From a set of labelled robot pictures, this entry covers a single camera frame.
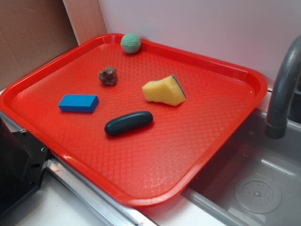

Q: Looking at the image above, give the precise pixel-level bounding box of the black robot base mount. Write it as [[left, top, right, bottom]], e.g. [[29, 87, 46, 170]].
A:
[[0, 120, 49, 218]]

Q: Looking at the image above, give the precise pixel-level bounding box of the yellow sponge with scourer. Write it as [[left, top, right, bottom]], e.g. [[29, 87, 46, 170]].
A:
[[142, 75, 186, 106]]

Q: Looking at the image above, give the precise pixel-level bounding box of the dark teal oblong capsule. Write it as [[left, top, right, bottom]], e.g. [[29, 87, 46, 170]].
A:
[[104, 111, 154, 137]]

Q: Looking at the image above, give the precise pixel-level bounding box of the blue rectangular block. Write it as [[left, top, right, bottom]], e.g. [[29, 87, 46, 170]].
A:
[[58, 94, 99, 113]]

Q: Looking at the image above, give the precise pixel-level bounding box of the brown cardboard panel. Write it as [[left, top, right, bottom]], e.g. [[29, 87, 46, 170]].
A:
[[0, 0, 106, 89]]

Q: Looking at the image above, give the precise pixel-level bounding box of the green textured ball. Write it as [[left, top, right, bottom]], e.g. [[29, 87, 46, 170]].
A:
[[120, 33, 141, 54]]

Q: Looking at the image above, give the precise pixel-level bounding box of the brown rough rock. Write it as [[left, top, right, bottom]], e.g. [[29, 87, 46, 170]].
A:
[[98, 66, 118, 86]]

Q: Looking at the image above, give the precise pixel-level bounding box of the red plastic tray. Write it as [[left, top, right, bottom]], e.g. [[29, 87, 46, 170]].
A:
[[0, 34, 268, 207]]

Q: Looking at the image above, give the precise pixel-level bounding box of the grey toy sink basin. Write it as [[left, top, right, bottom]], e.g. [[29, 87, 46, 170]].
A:
[[142, 94, 301, 226]]

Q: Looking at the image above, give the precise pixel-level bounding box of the grey sink faucet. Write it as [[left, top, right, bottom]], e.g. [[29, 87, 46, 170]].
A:
[[265, 36, 301, 139]]

